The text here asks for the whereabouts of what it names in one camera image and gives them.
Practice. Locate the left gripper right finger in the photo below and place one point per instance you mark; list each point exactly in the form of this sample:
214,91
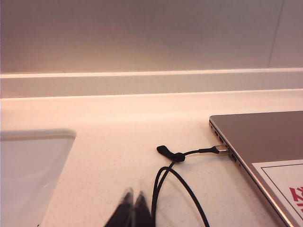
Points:
142,212

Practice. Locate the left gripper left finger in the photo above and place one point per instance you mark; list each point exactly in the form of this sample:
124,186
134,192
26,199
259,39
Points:
123,212

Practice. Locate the white recessed sink basin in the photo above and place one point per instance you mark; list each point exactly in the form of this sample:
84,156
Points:
28,170

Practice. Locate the white paper label sticker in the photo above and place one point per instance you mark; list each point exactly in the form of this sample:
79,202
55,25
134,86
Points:
279,184

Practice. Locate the silver closed laptop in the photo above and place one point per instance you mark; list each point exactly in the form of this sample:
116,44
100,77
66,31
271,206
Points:
272,137

